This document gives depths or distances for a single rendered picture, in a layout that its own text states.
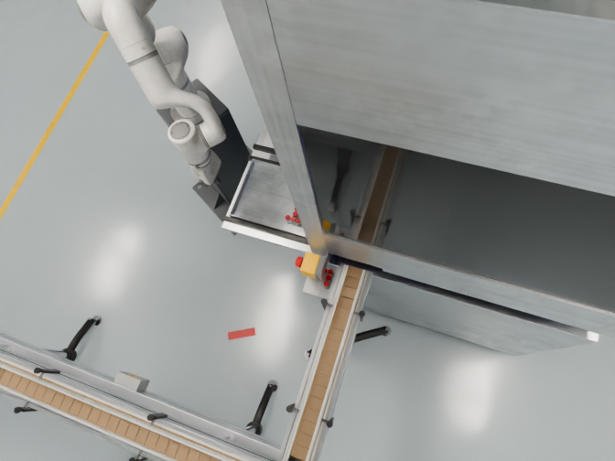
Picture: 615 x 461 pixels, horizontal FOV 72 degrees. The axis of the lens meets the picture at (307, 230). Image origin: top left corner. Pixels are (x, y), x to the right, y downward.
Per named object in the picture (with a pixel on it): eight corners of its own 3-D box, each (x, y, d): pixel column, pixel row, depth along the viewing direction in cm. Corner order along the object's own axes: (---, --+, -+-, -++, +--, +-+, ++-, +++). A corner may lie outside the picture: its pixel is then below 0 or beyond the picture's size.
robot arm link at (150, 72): (180, 38, 121) (228, 134, 136) (128, 61, 120) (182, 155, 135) (179, 40, 113) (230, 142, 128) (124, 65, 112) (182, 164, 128)
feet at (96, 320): (104, 317, 256) (91, 315, 243) (65, 402, 241) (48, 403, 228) (93, 314, 257) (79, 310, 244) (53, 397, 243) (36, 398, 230)
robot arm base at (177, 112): (163, 109, 196) (145, 82, 179) (195, 84, 199) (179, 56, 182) (187, 134, 190) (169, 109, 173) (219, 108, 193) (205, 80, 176)
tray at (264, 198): (330, 182, 172) (330, 178, 168) (310, 241, 164) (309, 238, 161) (253, 163, 179) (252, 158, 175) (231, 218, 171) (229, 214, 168)
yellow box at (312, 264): (327, 262, 152) (325, 256, 146) (320, 281, 150) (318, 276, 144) (307, 256, 154) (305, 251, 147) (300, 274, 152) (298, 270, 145)
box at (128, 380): (150, 380, 195) (141, 380, 187) (145, 391, 194) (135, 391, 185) (128, 371, 198) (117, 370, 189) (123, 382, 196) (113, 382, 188)
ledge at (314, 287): (349, 271, 160) (348, 270, 159) (338, 304, 157) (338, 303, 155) (313, 261, 163) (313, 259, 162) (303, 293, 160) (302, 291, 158)
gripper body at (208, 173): (202, 172, 135) (214, 187, 146) (215, 145, 138) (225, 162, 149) (182, 166, 137) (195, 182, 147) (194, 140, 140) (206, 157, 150)
